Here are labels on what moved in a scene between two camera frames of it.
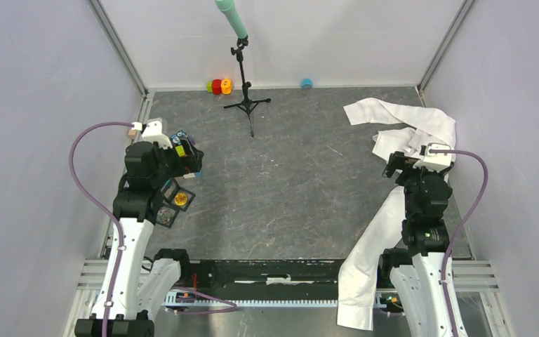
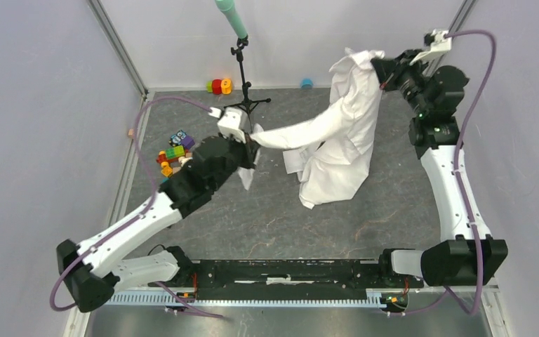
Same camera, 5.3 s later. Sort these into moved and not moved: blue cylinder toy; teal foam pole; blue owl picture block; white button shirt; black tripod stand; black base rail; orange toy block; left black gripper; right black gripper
Moved: right black gripper; white button shirt; left black gripper
Not moved: black base rail; blue owl picture block; teal foam pole; black tripod stand; blue cylinder toy; orange toy block
